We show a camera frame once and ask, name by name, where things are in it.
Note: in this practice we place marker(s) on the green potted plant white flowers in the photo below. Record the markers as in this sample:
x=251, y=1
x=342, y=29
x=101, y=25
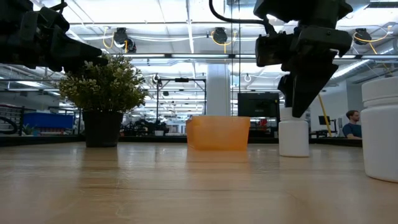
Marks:
x=102, y=93

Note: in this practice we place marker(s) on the small black monitor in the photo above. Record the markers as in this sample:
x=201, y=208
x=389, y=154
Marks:
x=324, y=120

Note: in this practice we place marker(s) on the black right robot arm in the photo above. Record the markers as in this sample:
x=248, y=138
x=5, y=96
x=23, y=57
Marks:
x=304, y=9

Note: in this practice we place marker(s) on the orange translucent basket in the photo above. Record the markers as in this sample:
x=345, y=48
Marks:
x=219, y=133

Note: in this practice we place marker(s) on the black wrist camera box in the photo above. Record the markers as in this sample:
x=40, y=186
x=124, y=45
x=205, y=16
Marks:
x=273, y=49

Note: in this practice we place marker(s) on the yellow pole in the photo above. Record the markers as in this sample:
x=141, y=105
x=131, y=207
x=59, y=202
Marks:
x=324, y=115

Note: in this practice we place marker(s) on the blue storage bin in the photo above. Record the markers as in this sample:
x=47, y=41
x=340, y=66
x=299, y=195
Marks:
x=48, y=120

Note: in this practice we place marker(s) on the person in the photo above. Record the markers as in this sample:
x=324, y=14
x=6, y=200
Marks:
x=353, y=128

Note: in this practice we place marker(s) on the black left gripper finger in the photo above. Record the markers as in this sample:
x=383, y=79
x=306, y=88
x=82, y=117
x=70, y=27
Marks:
x=90, y=64
x=74, y=49

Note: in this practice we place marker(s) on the black cabinet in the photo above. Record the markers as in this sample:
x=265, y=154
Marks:
x=258, y=105

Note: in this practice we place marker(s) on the white pill bottle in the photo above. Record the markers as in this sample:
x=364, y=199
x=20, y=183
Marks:
x=381, y=140
x=293, y=140

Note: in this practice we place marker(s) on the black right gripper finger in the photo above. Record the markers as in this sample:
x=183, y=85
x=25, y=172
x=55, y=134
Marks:
x=311, y=90
x=285, y=91

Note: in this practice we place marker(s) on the white building column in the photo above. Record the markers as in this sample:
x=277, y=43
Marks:
x=218, y=90

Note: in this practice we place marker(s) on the black metal frame stand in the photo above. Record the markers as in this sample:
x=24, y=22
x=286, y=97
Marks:
x=181, y=80

